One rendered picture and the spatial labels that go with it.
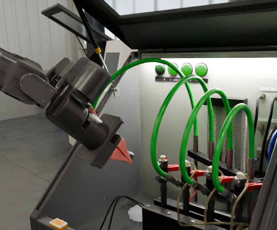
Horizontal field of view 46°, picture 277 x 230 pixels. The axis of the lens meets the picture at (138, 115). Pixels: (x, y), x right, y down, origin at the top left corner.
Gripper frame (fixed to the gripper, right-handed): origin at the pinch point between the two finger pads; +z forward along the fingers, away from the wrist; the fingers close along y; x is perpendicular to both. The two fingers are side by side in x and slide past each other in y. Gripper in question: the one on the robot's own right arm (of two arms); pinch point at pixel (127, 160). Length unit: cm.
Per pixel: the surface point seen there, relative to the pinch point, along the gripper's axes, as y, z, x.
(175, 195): 7, 61, 39
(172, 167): 9.3, 29.2, 16.7
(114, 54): 136, 118, 282
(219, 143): 13.9, 12.8, -8.3
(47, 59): 182, 184, 696
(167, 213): -3.1, 34.5, 14.1
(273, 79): 48, 34, 3
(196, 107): 20.3, 9.8, 0.4
